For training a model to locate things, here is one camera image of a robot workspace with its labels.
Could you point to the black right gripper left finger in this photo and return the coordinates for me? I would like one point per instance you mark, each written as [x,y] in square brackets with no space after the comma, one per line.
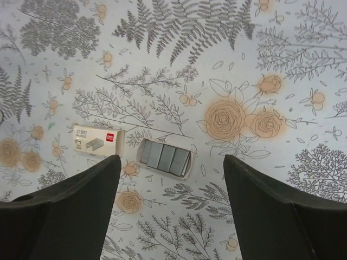
[67,220]

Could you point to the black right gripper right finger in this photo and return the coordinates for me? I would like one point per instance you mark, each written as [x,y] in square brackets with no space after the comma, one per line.
[276,221]

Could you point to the white staple box sleeve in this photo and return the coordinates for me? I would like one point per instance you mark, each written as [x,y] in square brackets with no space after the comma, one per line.
[98,141]

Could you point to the staple tray with staples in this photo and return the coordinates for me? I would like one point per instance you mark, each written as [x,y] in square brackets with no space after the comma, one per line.
[165,159]

